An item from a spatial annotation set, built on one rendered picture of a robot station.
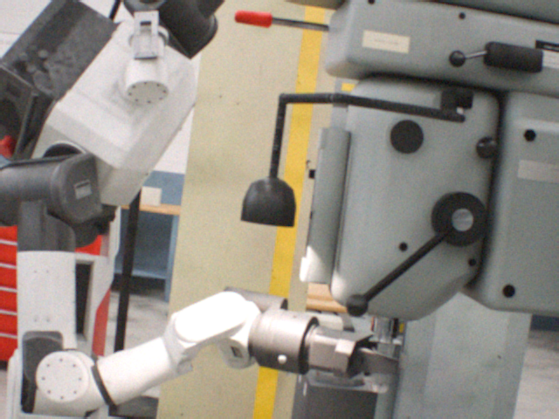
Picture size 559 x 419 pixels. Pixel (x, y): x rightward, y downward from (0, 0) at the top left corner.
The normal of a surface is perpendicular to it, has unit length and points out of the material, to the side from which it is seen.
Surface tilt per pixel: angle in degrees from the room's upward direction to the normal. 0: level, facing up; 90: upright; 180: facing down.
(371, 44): 90
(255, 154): 90
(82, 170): 79
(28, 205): 84
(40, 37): 58
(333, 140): 90
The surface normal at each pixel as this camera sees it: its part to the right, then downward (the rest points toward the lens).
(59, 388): 0.07, -0.11
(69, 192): 0.94, -0.06
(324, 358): -0.35, 0.00
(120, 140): 0.36, -0.44
